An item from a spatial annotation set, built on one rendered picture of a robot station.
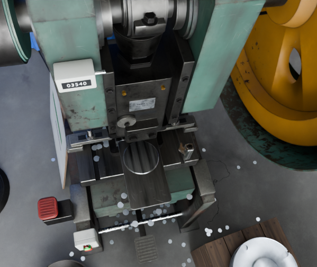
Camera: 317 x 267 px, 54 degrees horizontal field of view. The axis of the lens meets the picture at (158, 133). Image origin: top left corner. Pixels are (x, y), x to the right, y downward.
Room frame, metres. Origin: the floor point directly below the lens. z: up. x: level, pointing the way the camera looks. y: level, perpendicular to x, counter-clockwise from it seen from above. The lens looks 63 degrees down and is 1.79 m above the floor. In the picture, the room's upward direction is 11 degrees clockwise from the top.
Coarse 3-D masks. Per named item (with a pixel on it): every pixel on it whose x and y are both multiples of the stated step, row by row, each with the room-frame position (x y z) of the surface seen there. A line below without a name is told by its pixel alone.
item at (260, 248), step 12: (252, 240) 0.28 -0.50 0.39; (264, 240) 0.29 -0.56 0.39; (240, 252) 0.22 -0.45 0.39; (252, 252) 0.23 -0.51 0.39; (264, 252) 0.24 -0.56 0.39; (276, 252) 0.25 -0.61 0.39; (240, 264) 0.17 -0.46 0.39; (252, 264) 0.18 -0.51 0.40; (264, 264) 0.19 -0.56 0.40; (276, 264) 0.20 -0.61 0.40; (288, 264) 0.21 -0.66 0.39
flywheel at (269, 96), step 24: (288, 0) 0.62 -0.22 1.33; (312, 0) 0.59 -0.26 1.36; (264, 24) 0.70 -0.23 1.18; (288, 24) 0.60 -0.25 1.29; (312, 24) 0.57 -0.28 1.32; (264, 48) 0.66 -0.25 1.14; (288, 48) 0.61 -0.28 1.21; (312, 48) 0.54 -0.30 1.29; (240, 72) 0.65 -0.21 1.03; (264, 72) 0.61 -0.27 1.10; (288, 72) 0.58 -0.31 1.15; (312, 72) 0.50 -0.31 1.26; (240, 96) 0.59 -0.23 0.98; (264, 96) 0.55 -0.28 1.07; (288, 96) 0.50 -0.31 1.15; (312, 96) 0.46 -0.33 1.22; (264, 120) 0.48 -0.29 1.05; (288, 120) 0.43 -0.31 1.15; (312, 120) 0.39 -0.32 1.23; (312, 144) 0.35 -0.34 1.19
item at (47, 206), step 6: (42, 198) 0.20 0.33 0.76; (48, 198) 0.21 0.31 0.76; (54, 198) 0.21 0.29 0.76; (42, 204) 0.18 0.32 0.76; (48, 204) 0.19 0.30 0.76; (54, 204) 0.19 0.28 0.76; (42, 210) 0.16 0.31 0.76; (48, 210) 0.17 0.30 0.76; (54, 210) 0.17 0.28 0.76; (42, 216) 0.15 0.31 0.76; (48, 216) 0.15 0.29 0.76; (54, 216) 0.15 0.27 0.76
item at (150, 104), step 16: (112, 48) 0.52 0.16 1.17; (160, 48) 0.56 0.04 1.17; (112, 64) 0.47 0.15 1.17; (128, 64) 0.47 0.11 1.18; (144, 64) 0.48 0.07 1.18; (160, 64) 0.50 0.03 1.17; (128, 80) 0.44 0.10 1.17; (144, 80) 0.45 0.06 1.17; (160, 80) 0.46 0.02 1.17; (128, 96) 0.43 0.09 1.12; (144, 96) 0.44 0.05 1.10; (160, 96) 0.46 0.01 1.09; (128, 112) 0.43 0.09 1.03; (144, 112) 0.45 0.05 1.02; (160, 112) 0.46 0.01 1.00; (128, 128) 0.41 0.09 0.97; (144, 128) 0.42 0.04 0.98; (160, 128) 0.47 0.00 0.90
